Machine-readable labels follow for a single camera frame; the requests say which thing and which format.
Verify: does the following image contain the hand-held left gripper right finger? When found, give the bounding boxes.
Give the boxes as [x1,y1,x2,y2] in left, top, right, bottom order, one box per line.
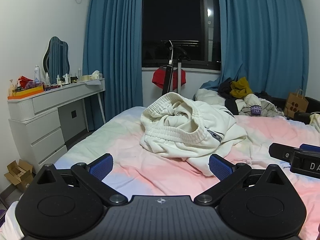
[194,153,288,207]

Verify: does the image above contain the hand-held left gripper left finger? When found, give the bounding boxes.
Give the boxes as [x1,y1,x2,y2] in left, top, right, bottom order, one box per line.
[32,153,128,207]

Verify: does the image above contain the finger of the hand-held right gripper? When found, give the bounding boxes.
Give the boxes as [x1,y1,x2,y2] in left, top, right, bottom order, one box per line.
[299,144,320,153]
[268,142,297,162]

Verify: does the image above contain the cream white pants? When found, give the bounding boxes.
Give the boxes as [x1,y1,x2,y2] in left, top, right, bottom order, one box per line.
[139,92,248,178]

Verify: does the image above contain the cream cloth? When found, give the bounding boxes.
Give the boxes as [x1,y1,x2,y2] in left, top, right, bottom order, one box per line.
[309,113,320,133]

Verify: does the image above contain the brown paper bag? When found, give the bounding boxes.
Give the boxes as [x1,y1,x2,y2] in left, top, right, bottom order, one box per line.
[284,89,309,119]

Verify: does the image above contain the pastel pink bed sheet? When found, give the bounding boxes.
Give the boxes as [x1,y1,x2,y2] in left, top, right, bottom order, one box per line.
[54,106,320,240]

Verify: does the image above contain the white garment purple patch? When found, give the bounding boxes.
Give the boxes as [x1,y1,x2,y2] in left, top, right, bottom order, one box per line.
[236,94,285,117]

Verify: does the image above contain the mustard yellow garment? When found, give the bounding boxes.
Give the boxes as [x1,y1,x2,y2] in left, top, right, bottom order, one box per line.
[230,77,253,99]

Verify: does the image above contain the black garment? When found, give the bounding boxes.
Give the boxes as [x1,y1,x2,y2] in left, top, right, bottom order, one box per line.
[219,78,240,115]

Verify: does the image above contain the cardboard box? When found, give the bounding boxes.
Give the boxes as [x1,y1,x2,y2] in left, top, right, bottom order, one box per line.
[4,159,34,193]

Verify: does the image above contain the white dressing table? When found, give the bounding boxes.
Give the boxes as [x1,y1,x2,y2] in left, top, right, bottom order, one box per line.
[7,78,106,173]

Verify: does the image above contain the row of cosmetic bottles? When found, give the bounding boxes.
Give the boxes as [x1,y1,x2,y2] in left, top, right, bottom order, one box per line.
[45,68,82,86]

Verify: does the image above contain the black and silver stand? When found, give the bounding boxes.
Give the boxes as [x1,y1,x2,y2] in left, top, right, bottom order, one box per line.
[160,39,192,97]

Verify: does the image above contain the orange tray box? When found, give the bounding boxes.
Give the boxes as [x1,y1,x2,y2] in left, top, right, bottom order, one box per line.
[7,85,45,98]

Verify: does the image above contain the red cloth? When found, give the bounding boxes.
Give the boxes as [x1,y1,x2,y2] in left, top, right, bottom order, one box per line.
[152,68,187,89]

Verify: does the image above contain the person's white clothing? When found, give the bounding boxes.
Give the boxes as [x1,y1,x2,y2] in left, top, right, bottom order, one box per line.
[0,200,24,240]

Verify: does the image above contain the red bag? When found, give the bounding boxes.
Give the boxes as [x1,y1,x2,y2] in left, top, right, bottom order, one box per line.
[17,75,34,87]

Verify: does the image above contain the blue curtain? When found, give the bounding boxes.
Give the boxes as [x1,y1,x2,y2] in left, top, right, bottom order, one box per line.
[82,0,144,130]
[200,0,309,100]

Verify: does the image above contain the dark window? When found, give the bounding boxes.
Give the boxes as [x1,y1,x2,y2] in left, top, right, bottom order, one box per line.
[142,0,222,69]

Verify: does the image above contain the wavy frame mirror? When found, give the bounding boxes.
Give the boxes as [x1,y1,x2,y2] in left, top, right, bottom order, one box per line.
[43,36,70,85]

